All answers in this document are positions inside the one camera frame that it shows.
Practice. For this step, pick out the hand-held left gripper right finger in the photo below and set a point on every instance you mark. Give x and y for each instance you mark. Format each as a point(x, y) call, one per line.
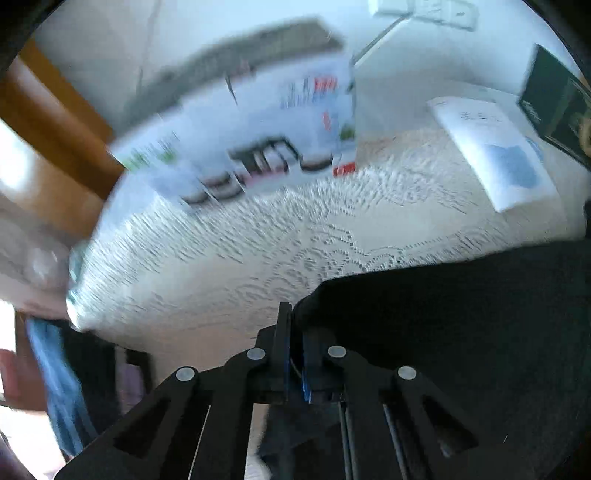
point(310, 369)

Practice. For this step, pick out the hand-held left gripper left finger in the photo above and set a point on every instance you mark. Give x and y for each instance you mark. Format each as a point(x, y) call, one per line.
point(282, 350)

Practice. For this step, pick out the black garment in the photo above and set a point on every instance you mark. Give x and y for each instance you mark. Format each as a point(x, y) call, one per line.
point(443, 323)

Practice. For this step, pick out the white textured bed cover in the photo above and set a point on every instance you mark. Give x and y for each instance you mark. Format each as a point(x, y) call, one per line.
point(258, 249)

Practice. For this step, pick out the large printed white cardboard box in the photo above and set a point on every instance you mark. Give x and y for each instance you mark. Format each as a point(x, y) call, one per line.
point(258, 134)

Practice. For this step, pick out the blue cloth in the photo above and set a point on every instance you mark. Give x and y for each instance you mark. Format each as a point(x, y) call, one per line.
point(53, 378)

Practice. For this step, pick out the flat white box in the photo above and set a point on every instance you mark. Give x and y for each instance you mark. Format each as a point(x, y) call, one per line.
point(498, 152)

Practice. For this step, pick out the brown wooden door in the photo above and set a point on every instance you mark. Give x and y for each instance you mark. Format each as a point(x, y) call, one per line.
point(41, 138)

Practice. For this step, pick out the dark green book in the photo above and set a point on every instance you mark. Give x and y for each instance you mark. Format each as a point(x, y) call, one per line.
point(551, 101)

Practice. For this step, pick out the white wall socket panel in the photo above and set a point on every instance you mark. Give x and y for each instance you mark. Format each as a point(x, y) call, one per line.
point(427, 11)

